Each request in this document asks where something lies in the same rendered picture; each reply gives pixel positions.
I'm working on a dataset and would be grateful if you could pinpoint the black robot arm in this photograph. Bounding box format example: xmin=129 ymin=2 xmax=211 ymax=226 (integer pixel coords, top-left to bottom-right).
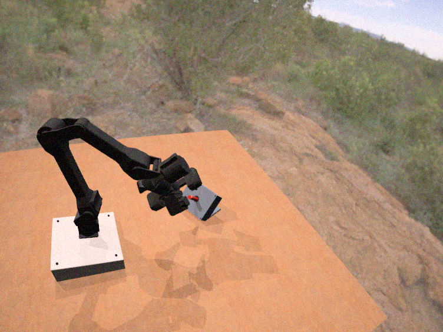
xmin=37 ymin=117 xmax=190 ymax=239

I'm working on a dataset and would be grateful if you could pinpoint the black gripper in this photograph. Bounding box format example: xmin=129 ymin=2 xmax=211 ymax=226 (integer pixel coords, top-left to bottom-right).
xmin=147 ymin=167 xmax=202 ymax=211

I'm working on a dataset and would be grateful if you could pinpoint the grey square panel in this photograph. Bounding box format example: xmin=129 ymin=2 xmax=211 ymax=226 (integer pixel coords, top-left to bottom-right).
xmin=183 ymin=184 xmax=222 ymax=221

